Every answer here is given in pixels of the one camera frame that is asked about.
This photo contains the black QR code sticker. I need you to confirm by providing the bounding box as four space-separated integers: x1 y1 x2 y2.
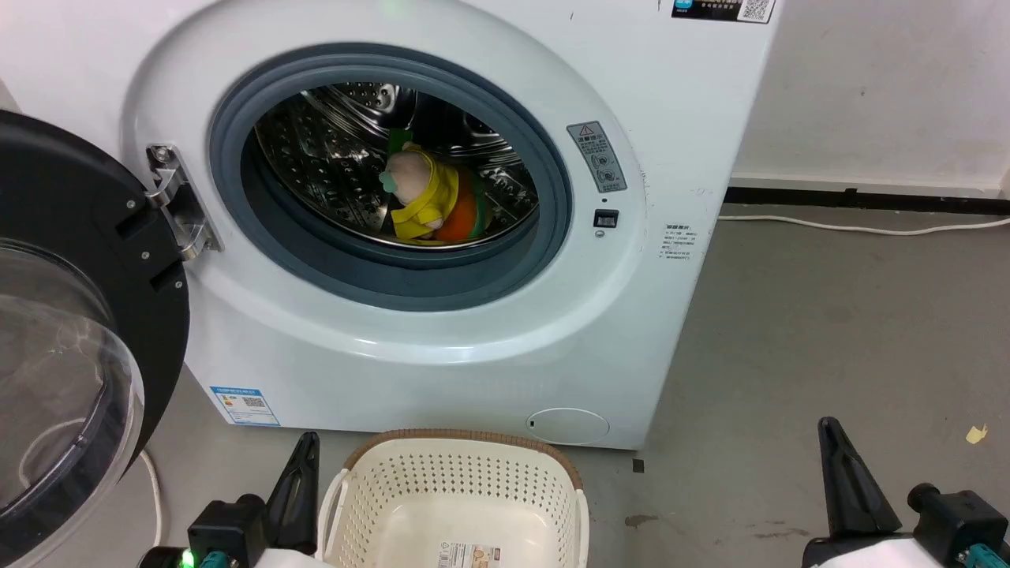
671 0 776 24

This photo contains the small text sticker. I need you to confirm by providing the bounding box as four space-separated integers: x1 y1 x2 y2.
661 223 704 263

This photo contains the plush doll in yellow coat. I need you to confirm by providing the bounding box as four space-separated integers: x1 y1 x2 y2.
378 142 461 246

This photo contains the grey warning sticker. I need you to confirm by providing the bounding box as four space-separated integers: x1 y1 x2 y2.
566 121 629 195

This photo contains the cream perforated laundry basket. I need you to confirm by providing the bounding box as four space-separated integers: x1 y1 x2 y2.
317 428 591 568

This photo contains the orange plush toy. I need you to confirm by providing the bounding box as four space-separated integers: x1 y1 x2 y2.
434 177 491 243

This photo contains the black round washer door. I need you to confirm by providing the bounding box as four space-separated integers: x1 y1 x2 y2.
0 109 193 568

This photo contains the white front-load washing machine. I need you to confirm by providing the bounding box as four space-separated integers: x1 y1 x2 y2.
0 0 782 451

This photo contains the product label in basket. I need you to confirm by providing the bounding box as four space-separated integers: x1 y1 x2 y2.
439 541 503 568

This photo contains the grey rubber door gasket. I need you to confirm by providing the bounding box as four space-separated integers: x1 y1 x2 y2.
208 43 574 313

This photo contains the blue energy label sticker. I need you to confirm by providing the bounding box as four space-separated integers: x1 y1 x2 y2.
209 386 282 428

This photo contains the black baseboard strip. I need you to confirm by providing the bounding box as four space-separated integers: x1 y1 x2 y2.
724 186 1010 217

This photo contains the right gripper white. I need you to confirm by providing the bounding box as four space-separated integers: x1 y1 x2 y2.
802 417 960 568

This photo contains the round filter cover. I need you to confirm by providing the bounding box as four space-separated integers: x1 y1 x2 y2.
526 407 611 446

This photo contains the chrome door hinge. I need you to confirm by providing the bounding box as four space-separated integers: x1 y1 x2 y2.
146 144 223 262

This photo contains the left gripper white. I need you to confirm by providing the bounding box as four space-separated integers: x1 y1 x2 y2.
251 431 337 568

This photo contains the long white floor cable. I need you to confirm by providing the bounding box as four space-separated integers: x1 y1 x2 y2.
718 214 1010 237

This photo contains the white cable beside washer door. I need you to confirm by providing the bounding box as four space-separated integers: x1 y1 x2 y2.
137 447 165 550

